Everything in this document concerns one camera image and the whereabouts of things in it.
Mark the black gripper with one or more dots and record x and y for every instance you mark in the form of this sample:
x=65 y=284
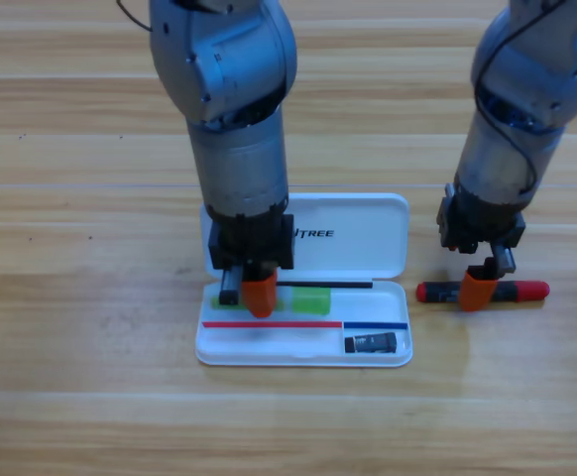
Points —
x=254 y=238
x=477 y=223

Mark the red and black marker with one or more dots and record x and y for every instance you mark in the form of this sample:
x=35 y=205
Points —
x=521 y=291

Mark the small black eraser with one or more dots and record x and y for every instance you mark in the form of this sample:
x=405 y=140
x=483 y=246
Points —
x=370 y=343

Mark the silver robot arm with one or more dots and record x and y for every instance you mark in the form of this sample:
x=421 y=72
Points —
x=234 y=99
x=516 y=99

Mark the white Unitree pencil case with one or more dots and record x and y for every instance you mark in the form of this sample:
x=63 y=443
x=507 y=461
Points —
x=358 y=258

